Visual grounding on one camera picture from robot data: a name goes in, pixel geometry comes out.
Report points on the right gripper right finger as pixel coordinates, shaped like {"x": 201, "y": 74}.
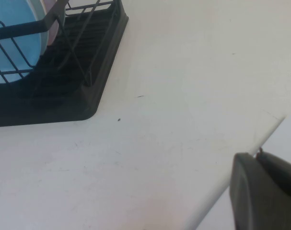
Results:
{"x": 282, "y": 172}

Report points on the black dish drying rack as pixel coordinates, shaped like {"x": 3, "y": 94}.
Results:
{"x": 63, "y": 107}

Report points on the pink plate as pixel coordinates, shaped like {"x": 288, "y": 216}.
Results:
{"x": 53, "y": 31}

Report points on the light blue plate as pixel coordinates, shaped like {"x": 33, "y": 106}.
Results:
{"x": 13, "y": 12}

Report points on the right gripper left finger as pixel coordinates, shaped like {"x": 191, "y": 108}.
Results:
{"x": 255, "y": 196}

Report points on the pale mint white plate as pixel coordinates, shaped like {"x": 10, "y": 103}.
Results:
{"x": 45, "y": 36}

